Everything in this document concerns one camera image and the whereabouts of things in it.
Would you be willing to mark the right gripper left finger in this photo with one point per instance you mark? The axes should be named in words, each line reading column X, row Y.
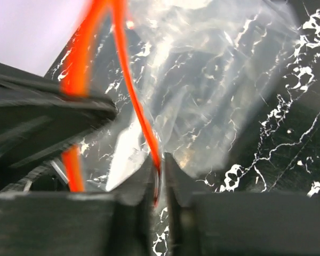
column 130, row 232

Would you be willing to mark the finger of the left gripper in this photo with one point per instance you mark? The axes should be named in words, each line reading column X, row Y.
column 38, row 121

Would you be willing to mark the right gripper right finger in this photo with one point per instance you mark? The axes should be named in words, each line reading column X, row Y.
column 183, row 230

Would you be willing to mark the clear bag orange zipper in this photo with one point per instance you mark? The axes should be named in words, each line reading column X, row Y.
column 186, row 77

